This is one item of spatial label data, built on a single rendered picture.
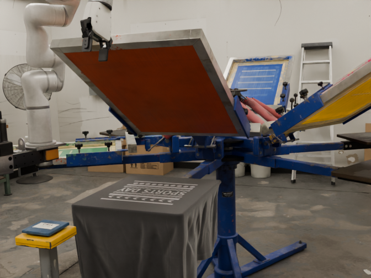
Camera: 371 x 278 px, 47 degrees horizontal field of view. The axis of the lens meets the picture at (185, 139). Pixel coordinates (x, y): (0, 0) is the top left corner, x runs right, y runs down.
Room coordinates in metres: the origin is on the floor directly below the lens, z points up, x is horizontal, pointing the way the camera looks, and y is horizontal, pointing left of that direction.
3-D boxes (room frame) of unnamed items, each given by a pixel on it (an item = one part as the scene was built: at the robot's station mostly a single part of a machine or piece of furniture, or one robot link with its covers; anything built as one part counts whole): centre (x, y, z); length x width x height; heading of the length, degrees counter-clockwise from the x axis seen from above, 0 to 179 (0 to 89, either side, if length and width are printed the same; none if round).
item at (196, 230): (1.61, -0.05, 0.74); 0.46 x 0.04 x 0.42; 159
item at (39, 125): (1.82, 0.64, 1.21); 0.16 x 0.13 x 0.15; 58
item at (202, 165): (2.14, -0.03, 0.89); 1.24 x 0.06 x 0.06; 159
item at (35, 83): (1.82, 0.62, 1.37); 0.13 x 0.10 x 0.16; 133
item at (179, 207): (1.68, 0.14, 0.95); 0.48 x 0.44 x 0.01; 159
